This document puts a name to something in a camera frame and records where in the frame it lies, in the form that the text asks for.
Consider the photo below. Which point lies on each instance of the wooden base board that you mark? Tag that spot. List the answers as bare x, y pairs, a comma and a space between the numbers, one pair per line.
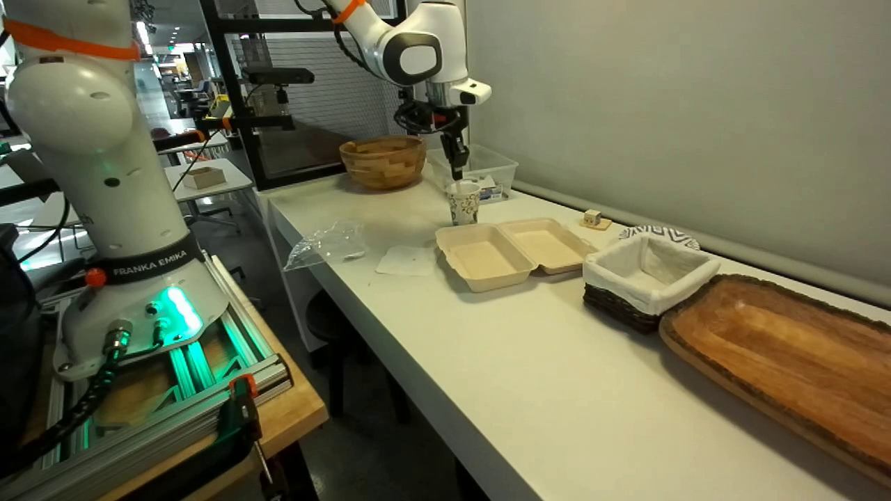
293, 406

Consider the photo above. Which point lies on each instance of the patterned white paper cup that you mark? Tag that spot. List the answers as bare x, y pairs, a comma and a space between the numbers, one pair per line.
462, 205

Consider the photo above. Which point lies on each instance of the small beige toy food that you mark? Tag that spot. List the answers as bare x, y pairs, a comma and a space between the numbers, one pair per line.
596, 219

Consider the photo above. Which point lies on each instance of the black metal shelf frame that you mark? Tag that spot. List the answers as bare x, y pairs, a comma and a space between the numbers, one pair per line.
236, 101

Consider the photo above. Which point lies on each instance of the brown wooden tray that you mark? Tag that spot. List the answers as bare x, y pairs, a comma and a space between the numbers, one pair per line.
789, 356

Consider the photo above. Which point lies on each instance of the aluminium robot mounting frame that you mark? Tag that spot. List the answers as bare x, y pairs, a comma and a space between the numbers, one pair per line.
196, 371

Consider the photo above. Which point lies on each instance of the woven wooden bowl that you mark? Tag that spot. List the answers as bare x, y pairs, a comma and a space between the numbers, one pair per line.
381, 164

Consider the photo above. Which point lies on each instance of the white background table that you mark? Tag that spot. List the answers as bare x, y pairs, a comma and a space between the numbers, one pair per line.
210, 190

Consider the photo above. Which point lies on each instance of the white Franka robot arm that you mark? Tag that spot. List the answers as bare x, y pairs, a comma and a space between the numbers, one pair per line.
112, 183

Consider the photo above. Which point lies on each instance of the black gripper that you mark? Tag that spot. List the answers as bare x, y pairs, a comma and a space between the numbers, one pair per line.
452, 123

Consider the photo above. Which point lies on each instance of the beige clamshell takeout box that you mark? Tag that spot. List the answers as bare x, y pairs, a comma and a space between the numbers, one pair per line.
511, 250

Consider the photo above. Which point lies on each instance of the small cardboard box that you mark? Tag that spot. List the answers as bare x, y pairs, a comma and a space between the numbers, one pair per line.
207, 175

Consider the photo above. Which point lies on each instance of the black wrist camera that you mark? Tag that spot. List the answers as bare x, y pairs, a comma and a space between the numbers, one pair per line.
412, 115

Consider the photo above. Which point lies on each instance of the black basket with white liner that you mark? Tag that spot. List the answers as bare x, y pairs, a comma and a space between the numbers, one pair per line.
648, 272

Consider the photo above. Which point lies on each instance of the small white dish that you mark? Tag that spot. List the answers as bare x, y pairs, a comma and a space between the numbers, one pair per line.
668, 232

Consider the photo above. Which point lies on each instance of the black and green clamp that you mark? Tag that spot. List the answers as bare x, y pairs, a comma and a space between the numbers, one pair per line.
242, 425

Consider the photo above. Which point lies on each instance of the clear plastic bag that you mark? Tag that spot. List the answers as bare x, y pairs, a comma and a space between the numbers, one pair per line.
323, 244

